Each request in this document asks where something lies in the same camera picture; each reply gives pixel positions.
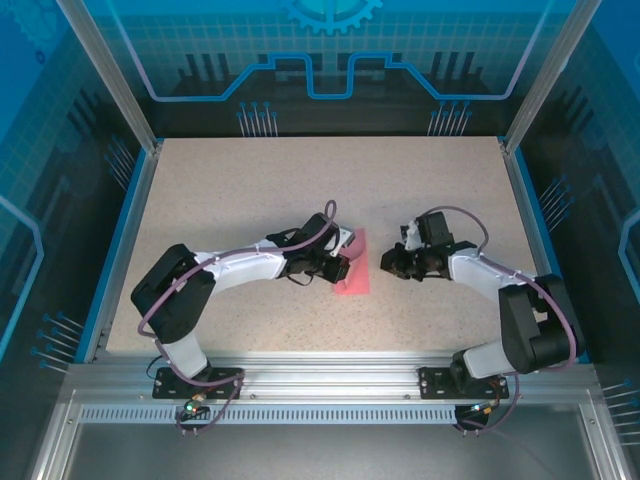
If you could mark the pink paper sheet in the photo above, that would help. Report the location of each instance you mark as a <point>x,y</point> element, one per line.
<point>360,275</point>

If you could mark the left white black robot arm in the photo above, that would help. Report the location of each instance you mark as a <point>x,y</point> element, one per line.
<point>245,267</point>

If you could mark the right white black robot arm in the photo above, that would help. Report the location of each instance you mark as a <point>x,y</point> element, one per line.
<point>475,272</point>

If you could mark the aluminium front beam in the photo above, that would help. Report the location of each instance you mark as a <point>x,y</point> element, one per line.
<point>325,375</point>

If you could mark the yellow power connector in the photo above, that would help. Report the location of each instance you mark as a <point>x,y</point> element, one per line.
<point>482,409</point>
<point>194,406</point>

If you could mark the grey metal bottom panel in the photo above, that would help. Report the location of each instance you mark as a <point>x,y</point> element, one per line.
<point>325,455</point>

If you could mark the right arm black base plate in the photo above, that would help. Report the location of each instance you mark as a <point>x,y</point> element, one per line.
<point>435,384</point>

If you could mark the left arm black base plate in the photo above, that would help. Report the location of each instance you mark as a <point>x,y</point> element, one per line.
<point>225,384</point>

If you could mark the aluminium frame post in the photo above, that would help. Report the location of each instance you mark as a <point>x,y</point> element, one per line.
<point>115,85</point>
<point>545,75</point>

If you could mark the aluminium lower frame rail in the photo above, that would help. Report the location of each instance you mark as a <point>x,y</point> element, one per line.
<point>602,440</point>
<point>55,445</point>

